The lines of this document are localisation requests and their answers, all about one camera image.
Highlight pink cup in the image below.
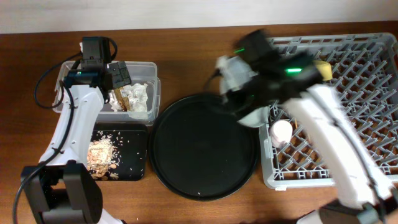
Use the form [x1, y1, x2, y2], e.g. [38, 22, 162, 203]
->
[269, 120, 293, 148]

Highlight gold snack wrapper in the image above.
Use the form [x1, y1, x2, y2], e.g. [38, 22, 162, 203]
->
[114, 87, 131, 111]

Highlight white napkin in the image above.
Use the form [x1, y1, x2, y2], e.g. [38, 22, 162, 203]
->
[109, 83, 148, 112]

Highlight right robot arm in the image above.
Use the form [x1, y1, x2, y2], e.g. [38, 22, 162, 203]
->
[216, 30, 397, 223]

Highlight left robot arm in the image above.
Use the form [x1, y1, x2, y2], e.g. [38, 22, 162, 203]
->
[12, 37, 131, 223]

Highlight food scraps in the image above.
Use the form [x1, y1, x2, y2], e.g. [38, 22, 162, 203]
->
[86, 131, 122, 181]

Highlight grey plate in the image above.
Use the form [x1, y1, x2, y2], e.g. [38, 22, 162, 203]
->
[238, 106, 269, 128]

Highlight grey dishwasher rack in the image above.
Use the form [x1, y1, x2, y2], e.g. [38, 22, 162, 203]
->
[259, 33, 397, 190]

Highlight yellow bowl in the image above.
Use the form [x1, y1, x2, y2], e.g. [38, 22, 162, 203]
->
[313, 60, 333, 81]

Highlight round black serving tray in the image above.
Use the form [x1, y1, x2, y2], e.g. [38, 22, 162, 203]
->
[149, 94, 260, 201]

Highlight black rectangular tray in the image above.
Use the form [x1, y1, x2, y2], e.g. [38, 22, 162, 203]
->
[91, 123, 149, 181]

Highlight clear plastic bin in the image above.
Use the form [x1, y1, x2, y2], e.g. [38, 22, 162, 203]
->
[71, 61, 160, 125]

